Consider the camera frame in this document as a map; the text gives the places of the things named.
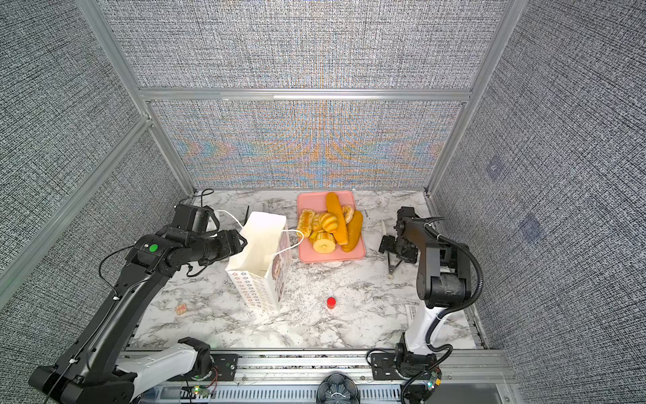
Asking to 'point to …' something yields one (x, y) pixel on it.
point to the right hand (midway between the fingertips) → (395, 253)
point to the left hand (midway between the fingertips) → (239, 244)
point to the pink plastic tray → (318, 204)
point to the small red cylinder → (330, 302)
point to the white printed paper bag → (260, 266)
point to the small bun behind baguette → (348, 212)
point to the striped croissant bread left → (305, 222)
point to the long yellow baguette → (335, 205)
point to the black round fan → (337, 389)
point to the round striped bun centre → (328, 222)
